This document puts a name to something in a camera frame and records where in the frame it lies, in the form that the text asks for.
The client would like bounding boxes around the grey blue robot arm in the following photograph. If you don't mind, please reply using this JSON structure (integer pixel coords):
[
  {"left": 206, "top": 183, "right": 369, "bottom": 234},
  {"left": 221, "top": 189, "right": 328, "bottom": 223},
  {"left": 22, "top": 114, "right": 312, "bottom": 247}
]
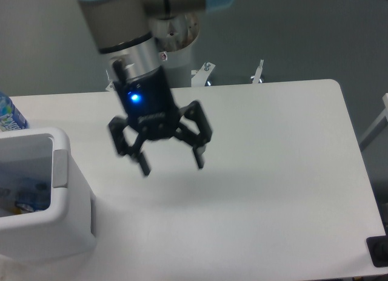
[{"left": 77, "top": 0, "right": 234, "bottom": 175}]

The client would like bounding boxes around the white pedestal base bracket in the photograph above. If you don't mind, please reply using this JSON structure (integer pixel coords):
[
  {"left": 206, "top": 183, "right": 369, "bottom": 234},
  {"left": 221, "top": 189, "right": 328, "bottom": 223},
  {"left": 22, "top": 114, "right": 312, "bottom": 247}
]
[{"left": 104, "top": 58, "right": 265, "bottom": 92}]

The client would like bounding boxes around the clear crushed plastic bottle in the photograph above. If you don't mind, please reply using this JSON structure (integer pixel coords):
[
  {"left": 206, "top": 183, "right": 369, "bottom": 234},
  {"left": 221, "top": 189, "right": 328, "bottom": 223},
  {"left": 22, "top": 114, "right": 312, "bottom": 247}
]
[{"left": 13, "top": 179, "right": 51, "bottom": 214}]

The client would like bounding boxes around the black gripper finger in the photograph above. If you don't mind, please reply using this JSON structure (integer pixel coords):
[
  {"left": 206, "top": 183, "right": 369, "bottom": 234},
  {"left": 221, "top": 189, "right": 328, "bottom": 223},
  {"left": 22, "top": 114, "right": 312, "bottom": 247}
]
[
  {"left": 108, "top": 116, "right": 151, "bottom": 177},
  {"left": 173, "top": 100, "right": 213, "bottom": 169}
]

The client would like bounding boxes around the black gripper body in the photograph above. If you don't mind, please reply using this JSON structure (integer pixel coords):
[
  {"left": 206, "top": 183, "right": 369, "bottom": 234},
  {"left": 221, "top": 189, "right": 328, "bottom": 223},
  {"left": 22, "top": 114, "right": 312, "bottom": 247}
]
[{"left": 112, "top": 65, "right": 180, "bottom": 141}]

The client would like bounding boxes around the white trash can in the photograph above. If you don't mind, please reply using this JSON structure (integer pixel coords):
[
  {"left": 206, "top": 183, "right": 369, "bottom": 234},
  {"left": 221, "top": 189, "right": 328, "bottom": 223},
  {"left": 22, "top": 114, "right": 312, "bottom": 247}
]
[{"left": 1, "top": 127, "right": 96, "bottom": 262}]

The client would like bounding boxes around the white frame at right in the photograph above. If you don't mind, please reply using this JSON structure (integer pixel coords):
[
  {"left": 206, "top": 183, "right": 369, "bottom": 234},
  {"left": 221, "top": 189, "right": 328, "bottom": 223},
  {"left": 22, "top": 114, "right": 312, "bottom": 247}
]
[{"left": 358, "top": 93, "right": 387, "bottom": 152}]

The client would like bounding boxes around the blue labelled drink bottle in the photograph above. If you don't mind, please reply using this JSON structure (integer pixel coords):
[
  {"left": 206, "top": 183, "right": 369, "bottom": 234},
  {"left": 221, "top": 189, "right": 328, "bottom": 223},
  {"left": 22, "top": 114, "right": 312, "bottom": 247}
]
[{"left": 1, "top": 92, "right": 30, "bottom": 132}]

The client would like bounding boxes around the black device at table edge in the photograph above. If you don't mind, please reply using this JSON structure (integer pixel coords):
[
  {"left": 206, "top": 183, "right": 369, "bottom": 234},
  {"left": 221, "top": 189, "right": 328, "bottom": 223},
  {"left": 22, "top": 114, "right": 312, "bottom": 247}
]
[{"left": 366, "top": 235, "right": 387, "bottom": 268}]

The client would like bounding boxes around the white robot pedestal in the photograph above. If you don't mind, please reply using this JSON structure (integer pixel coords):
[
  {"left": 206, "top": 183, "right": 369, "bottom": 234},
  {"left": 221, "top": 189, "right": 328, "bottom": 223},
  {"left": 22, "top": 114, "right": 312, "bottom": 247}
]
[{"left": 148, "top": 12, "right": 201, "bottom": 89}]

